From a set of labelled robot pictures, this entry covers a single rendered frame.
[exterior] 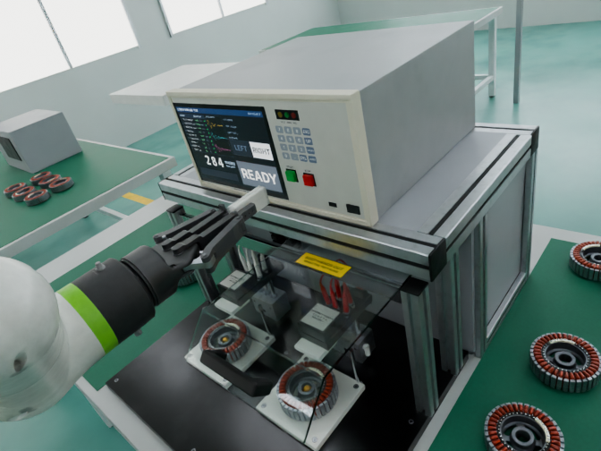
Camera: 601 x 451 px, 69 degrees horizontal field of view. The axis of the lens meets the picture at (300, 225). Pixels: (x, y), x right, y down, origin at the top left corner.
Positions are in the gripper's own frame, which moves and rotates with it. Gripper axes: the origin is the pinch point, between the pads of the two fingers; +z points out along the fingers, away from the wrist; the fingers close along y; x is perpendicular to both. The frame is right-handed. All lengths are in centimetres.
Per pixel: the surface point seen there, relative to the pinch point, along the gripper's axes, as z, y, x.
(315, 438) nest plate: -9.1, 10.1, -39.9
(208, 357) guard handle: -18.2, 6.1, -12.0
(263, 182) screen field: 10.0, -7.7, -2.5
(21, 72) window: 115, -468, -9
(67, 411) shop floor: -33, -138, -119
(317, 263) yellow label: 3.9, 7.4, -11.7
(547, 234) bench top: 69, 25, -43
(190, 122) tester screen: 10.0, -24.1, 7.8
